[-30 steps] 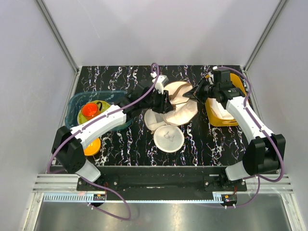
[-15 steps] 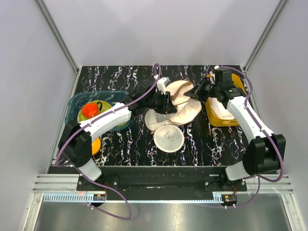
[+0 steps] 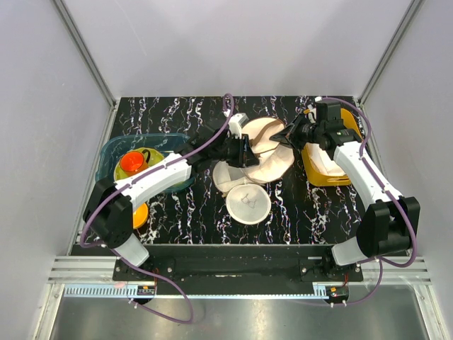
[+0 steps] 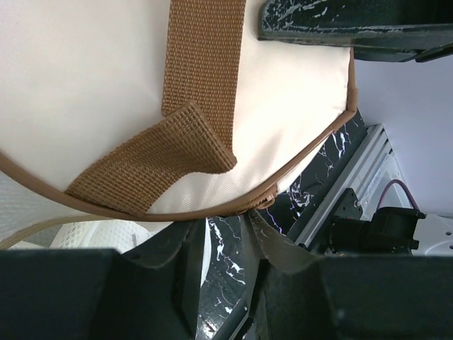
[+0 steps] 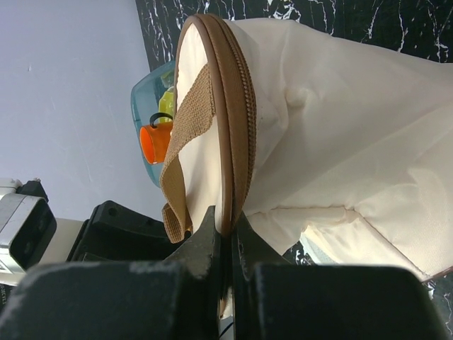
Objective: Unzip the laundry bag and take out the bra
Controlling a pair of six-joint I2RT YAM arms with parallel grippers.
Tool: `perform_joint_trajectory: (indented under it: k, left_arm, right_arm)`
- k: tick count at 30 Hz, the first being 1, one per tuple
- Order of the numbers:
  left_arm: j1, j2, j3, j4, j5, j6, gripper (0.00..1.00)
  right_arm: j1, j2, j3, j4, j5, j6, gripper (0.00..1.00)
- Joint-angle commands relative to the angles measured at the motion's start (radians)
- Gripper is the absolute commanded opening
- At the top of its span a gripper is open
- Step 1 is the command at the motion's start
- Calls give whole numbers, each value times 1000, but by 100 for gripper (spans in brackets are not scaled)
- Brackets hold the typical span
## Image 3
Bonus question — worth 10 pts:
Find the teal transparent plastic container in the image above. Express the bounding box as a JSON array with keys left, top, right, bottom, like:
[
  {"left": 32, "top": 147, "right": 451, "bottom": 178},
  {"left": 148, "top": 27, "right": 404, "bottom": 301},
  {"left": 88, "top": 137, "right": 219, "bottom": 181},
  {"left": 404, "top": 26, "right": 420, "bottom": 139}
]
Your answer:
[{"left": 96, "top": 133, "right": 189, "bottom": 181}]

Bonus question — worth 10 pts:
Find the aluminium front rail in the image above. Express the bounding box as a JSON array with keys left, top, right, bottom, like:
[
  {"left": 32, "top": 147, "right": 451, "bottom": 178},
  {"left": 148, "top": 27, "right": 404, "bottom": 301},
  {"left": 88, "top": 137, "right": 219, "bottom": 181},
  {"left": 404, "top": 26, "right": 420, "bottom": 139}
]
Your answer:
[{"left": 49, "top": 256, "right": 431, "bottom": 300}]

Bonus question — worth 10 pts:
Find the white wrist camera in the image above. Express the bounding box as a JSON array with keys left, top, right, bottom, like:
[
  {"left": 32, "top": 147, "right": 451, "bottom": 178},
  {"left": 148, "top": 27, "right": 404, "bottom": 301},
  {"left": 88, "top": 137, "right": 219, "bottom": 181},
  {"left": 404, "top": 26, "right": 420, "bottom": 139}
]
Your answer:
[
  {"left": 304, "top": 96, "right": 323, "bottom": 123},
  {"left": 229, "top": 113, "right": 248, "bottom": 138}
]

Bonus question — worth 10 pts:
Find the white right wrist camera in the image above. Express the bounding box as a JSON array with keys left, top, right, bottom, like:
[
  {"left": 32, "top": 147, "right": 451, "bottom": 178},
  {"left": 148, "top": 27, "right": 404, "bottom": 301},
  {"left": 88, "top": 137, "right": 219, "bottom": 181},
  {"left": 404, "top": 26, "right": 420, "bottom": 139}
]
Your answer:
[{"left": 304, "top": 96, "right": 323, "bottom": 123}]

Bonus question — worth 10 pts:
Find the orange bowl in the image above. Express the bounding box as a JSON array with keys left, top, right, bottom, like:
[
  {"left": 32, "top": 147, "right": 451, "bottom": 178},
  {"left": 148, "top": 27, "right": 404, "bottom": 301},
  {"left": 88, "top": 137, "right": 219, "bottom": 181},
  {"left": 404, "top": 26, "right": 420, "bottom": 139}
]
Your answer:
[{"left": 132, "top": 203, "right": 149, "bottom": 230}]

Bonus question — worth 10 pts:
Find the aluminium frame post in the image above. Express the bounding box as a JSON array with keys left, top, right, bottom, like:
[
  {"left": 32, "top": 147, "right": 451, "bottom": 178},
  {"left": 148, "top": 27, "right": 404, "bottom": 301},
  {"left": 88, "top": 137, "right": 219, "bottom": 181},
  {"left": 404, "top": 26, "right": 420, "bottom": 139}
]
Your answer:
[
  {"left": 357, "top": 0, "right": 425, "bottom": 106},
  {"left": 50, "top": 0, "right": 116, "bottom": 108}
]

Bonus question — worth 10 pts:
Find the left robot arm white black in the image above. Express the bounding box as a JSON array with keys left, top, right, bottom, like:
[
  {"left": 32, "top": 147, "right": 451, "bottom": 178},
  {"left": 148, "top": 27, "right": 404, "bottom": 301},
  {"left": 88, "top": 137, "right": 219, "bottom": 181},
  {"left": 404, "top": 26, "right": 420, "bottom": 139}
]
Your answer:
[{"left": 80, "top": 131, "right": 260, "bottom": 281}]

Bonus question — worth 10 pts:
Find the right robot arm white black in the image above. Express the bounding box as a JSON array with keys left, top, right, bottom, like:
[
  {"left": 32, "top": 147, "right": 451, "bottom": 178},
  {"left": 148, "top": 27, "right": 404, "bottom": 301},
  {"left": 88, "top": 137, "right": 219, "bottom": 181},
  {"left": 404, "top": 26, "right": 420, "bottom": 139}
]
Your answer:
[{"left": 270, "top": 97, "right": 420, "bottom": 281}]

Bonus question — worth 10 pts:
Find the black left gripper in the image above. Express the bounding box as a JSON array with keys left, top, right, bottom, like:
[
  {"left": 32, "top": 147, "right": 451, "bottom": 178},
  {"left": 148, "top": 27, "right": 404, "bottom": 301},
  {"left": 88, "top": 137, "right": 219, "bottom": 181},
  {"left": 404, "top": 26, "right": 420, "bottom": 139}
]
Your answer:
[{"left": 210, "top": 133, "right": 259, "bottom": 169}]

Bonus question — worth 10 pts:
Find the yellow-green plate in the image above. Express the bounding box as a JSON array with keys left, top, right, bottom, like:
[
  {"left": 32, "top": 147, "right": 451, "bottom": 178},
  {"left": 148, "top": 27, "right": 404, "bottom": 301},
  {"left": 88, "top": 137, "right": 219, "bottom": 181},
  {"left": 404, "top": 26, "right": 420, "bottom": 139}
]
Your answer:
[{"left": 113, "top": 147, "right": 164, "bottom": 181}]

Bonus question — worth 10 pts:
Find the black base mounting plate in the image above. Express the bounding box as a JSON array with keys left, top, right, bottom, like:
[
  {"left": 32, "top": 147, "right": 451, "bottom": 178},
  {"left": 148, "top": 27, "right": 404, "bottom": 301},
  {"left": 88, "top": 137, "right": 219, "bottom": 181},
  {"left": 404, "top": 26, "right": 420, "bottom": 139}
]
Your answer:
[{"left": 112, "top": 244, "right": 365, "bottom": 295}]

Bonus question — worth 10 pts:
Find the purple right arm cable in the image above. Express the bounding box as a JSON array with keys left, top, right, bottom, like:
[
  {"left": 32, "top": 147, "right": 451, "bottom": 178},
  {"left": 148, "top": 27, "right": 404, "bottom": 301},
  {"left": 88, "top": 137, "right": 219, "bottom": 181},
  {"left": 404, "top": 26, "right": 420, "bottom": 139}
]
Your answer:
[{"left": 293, "top": 97, "right": 418, "bottom": 307}]

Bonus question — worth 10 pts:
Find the cream laundry bag brown trim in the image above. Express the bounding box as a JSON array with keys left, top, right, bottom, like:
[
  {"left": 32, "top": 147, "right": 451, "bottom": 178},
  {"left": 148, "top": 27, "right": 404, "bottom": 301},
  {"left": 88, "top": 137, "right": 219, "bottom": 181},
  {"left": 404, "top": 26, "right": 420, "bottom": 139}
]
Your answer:
[{"left": 242, "top": 117, "right": 294, "bottom": 184}]

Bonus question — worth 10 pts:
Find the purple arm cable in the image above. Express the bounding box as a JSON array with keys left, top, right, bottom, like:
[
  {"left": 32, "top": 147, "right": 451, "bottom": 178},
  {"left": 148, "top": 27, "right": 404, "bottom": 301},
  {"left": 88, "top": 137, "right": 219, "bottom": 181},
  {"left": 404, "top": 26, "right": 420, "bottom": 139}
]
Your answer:
[
  {"left": 79, "top": 93, "right": 235, "bottom": 325},
  {"left": 293, "top": 97, "right": 418, "bottom": 307}
]

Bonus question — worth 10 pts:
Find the aluminium frame post right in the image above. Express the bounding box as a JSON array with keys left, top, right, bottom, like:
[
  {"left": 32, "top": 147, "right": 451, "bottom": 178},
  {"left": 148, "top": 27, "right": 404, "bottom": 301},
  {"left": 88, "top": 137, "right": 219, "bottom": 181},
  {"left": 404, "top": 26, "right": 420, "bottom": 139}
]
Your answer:
[{"left": 357, "top": 0, "right": 425, "bottom": 106}]

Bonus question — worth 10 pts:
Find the white mesh laundry bag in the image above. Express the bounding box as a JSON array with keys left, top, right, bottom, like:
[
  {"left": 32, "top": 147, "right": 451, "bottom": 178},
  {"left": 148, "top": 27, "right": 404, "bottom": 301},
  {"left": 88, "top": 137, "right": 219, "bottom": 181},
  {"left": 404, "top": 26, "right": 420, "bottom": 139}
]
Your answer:
[{"left": 212, "top": 161, "right": 271, "bottom": 225}]

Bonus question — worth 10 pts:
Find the yellow plastic bin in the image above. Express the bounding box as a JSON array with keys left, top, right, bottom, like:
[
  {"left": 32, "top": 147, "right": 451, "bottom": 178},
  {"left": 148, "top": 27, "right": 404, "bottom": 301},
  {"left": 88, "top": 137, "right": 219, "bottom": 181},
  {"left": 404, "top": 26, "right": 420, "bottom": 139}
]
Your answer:
[{"left": 302, "top": 108, "right": 361, "bottom": 187}]

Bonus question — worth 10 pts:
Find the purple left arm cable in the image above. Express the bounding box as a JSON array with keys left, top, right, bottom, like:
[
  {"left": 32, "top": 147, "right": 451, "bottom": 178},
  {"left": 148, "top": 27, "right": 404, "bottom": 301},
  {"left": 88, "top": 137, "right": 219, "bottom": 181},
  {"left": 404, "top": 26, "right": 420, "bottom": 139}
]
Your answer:
[{"left": 79, "top": 93, "right": 235, "bottom": 325}]

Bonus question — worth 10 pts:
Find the orange translucent cup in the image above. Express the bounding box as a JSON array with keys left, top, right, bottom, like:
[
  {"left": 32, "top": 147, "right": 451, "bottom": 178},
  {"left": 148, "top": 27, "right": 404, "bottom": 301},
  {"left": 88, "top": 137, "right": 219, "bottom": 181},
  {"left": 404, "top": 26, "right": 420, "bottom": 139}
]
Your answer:
[{"left": 120, "top": 151, "right": 148, "bottom": 176}]

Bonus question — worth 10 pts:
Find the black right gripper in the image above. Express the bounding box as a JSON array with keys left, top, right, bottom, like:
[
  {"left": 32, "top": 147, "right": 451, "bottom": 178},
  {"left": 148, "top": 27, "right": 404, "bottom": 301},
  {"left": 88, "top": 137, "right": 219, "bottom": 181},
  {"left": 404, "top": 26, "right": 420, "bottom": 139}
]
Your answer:
[{"left": 270, "top": 112, "right": 323, "bottom": 152}]

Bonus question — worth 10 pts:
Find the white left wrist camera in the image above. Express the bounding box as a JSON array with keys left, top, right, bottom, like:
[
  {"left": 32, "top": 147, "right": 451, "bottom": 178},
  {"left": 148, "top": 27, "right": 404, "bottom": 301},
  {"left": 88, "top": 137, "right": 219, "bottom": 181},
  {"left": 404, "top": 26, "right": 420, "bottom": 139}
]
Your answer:
[{"left": 229, "top": 113, "right": 248, "bottom": 138}]

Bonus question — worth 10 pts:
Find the aluminium frame post left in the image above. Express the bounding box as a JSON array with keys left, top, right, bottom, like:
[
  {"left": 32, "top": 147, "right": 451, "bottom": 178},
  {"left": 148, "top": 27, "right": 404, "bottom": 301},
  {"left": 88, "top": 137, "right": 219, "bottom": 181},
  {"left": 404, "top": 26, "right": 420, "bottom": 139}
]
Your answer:
[{"left": 50, "top": 0, "right": 116, "bottom": 108}]

